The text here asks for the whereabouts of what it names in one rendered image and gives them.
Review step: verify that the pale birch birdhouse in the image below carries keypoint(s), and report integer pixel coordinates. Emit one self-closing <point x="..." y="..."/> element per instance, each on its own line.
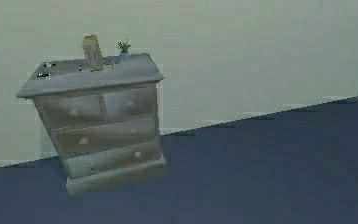
<point x="93" y="53"/>

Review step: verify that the small orange stick object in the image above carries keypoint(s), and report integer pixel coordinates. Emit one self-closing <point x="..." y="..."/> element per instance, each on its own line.
<point x="112" y="66"/>

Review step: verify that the grey wooden chest of drawers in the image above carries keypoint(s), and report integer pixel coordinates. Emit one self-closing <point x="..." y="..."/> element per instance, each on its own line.
<point x="100" y="133"/>

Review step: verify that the small green potted plant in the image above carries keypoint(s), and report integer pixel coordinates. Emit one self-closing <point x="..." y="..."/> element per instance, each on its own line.
<point x="123" y="46"/>

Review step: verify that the small dark upright object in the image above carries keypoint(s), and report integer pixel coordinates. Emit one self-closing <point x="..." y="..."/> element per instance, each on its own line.
<point x="80" y="68"/>

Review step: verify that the small black flat object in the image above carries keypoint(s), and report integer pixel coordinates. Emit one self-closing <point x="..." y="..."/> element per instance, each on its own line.
<point x="49" y="64"/>
<point x="43" y="75"/>

